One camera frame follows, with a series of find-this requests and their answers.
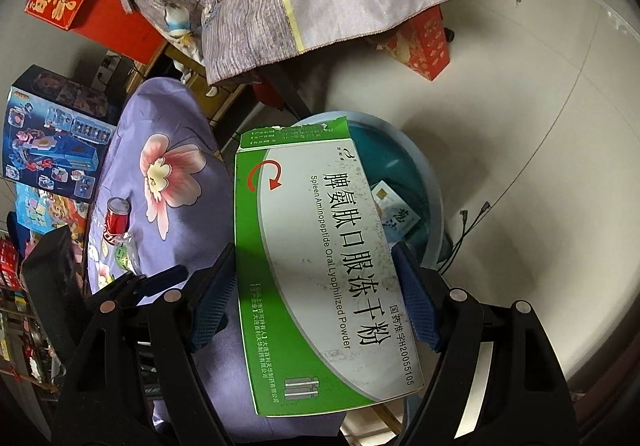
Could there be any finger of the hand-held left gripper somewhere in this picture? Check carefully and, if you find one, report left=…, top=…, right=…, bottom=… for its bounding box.
left=116, top=264, right=190, bottom=298
left=20, top=226, right=89, bottom=347

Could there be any white and yellow packet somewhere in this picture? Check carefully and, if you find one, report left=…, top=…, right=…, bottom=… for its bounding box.
left=371, top=180, right=420, bottom=243

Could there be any colourful toy box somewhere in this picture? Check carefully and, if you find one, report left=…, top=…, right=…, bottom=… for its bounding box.
left=12, top=181, right=91, bottom=233

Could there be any red patterned box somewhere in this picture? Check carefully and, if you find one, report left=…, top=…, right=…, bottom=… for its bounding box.
left=372, top=8, right=451, bottom=81

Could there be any green and white medicine box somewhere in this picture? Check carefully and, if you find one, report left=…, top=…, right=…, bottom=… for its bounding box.
left=234, top=117, right=426, bottom=418

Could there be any red soda can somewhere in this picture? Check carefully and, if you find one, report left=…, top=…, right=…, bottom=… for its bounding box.
left=102, top=197, right=132, bottom=247

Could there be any blue toy box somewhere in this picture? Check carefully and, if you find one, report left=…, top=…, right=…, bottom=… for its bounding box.
left=2, top=65, right=121, bottom=202

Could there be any wooden stool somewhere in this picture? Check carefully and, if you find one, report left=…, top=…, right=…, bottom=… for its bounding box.
left=165, top=43, right=251, bottom=152

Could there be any black cable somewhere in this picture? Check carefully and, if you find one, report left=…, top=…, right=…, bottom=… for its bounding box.
left=447, top=201, right=495, bottom=259
left=440, top=210, right=468, bottom=273

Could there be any cluttered shelf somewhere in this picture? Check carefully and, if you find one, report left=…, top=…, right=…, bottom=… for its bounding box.
left=0, top=236, right=66, bottom=379

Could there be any red table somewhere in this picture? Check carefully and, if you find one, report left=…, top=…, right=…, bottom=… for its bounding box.
left=72, top=0, right=168, bottom=64

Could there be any purple floral tablecloth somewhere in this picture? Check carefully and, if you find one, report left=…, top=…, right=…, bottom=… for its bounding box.
left=85, top=76, right=401, bottom=446

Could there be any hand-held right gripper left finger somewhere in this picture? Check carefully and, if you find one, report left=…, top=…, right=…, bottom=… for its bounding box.
left=50, top=242, right=239, bottom=446

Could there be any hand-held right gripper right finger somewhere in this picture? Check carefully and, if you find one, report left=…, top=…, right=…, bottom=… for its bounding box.
left=391, top=241, right=581, bottom=446

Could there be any blue plastic basin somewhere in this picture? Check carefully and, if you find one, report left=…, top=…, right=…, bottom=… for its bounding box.
left=287, top=111, right=445, bottom=277

